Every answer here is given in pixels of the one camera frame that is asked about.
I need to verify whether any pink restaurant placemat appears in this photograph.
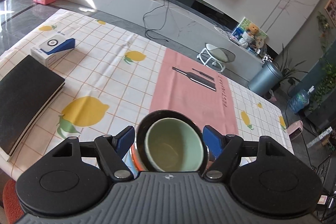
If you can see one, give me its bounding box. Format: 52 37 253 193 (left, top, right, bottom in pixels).
150 49 239 135

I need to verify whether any black cable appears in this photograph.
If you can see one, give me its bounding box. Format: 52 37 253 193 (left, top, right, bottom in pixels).
142 0 172 43

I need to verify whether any pink space heater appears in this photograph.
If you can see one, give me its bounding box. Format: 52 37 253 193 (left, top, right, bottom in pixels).
287 120 303 140

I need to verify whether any blue water jug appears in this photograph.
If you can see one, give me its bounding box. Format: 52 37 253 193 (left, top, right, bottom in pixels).
288 86 315 114

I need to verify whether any green ceramic bowl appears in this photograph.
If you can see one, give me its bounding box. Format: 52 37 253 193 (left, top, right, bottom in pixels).
144 118 204 172

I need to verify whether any orange steel bowl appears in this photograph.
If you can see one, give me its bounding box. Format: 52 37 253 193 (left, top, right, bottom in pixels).
130 109 211 172

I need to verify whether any potted green plant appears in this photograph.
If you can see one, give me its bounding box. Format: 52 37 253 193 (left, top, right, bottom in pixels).
276 45 307 86

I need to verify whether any white blue box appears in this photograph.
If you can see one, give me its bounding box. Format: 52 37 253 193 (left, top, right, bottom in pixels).
30 34 75 68

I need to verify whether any white tv console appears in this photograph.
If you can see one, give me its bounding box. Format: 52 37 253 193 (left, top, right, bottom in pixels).
65 0 263 81

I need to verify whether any lemon checked tablecloth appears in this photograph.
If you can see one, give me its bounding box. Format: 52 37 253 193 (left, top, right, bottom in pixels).
1 9 292 179

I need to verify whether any black notebook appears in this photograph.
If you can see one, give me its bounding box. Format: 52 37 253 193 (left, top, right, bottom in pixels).
0 55 65 161

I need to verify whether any white rolling stool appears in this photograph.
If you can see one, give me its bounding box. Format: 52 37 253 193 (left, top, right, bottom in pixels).
197 43 236 73

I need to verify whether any teddy bear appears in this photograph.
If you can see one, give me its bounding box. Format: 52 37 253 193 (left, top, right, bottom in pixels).
246 22 259 37

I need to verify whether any grey trash can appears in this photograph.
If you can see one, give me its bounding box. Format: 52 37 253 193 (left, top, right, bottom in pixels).
248 61 282 96

